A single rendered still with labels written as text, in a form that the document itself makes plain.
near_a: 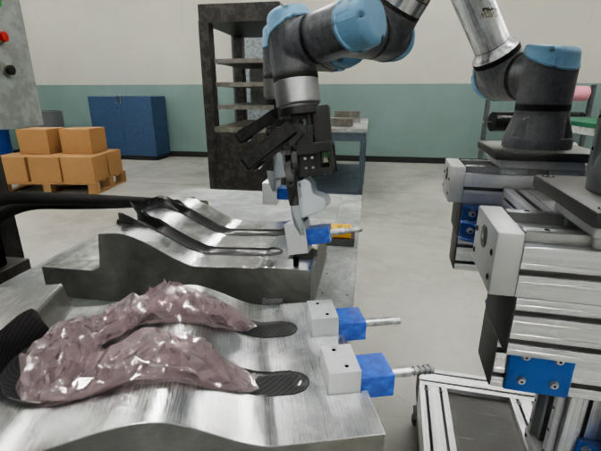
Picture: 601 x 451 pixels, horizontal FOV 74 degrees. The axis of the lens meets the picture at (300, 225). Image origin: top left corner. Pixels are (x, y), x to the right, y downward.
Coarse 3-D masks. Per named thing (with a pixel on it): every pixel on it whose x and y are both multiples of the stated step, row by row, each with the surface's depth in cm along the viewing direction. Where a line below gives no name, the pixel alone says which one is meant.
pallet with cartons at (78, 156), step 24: (24, 144) 485; (48, 144) 484; (72, 144) 487; (96, 144) 497; (24, 168) 474; (48, 168) 473; (72, 168) 472; (96, 168) 478; (120, 168) 539; (96, 192) 479
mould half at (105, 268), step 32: (128, 224) 73; (192, 224) 81; (224, 224) 88; (256, 224) 89; (320, 224) 88; (64, 256) 78; (96, 256) 78; (128, 256) 70; (160, 256) 69; (192, 256) 71; (224, 256) 72; (256, 256) 71; (288, 256) 70; (320, 256) 79; (64, 288) 74; (96, 288) 73; (128, 288) 72; (224, 288) 69; (256, 288) 68; (288, 288) 67
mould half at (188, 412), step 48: (0, 288) 55; (48, 288) 55; (240, 336) 51; (288, 336) 53; (336, 336) 53; (0, 432) 36; (48, 432) 35; (96, 432) 34; (144, 432) 34; (192, 432) 35; (240, 432) 37; (288, 432) 38; (336, 432) 38; (384, 432) 38
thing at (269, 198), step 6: (276, 180) 100; (264, 186) 97; (276, 186) 96; (282, 186) 99; (264, 192) 97; (270, 192) 97; (276, 192) 97; (282, 192) 97; (264, 198) 98; (270, 198) 98; (276, 198) 97; (282, 198) 97; (270, 204) 98; (276, 204) 98
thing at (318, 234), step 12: (288, 228) 69; (312, 228) 69; (324, 228) 68; (336, 228) 70; (348, 228) 69; (360, 228) 69; (288, 240) 69; (300, 240) 69; (312, 240) 69; (324, 240) 68; (288, 252) 70; (300, 252) 69
